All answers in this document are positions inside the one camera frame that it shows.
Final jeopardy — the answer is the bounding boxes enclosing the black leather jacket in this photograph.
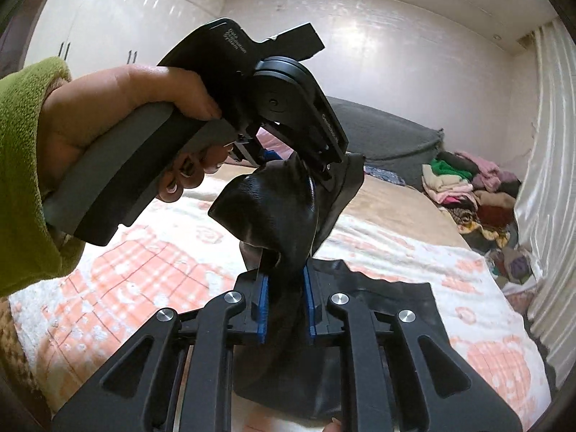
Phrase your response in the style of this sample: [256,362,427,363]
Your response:
[209,152,435,421]

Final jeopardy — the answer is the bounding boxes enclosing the white wardrobe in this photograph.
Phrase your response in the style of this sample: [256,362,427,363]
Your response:
[27,0,230,73]

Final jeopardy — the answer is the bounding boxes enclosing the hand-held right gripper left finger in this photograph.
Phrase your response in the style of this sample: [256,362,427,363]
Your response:
[51,270,271,432]

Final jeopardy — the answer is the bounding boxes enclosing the pile of assorted clothes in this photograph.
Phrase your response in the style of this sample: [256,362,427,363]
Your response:
[420,149,538,289]

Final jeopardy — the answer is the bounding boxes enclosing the white peach printed blanket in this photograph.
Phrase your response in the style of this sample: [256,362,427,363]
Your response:
[9,186,552,432]

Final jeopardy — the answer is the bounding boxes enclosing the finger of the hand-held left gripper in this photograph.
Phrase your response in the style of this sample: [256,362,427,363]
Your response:
[315,157,349,185]

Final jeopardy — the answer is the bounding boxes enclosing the beige bed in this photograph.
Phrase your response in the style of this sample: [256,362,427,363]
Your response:
[355,173,473,250]

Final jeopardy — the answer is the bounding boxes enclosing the cream satin curtain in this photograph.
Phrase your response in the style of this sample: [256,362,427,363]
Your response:
[513,20,576,397]

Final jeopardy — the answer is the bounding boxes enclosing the grey headboard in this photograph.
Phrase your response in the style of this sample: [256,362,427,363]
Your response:
[326,95,444,187]

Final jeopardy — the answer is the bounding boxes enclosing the blue patterned cloth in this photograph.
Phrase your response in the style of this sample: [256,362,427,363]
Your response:
[364,166,406,185]

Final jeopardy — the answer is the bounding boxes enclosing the person's left hand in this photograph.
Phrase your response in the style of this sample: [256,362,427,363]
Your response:
[40,64,226,203]

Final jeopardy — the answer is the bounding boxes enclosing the green sleeved left forearm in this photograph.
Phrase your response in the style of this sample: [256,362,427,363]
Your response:
[0,56,86,298]

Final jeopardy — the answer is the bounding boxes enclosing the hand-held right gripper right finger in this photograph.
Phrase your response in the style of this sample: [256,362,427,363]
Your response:
[303,263,525,432]

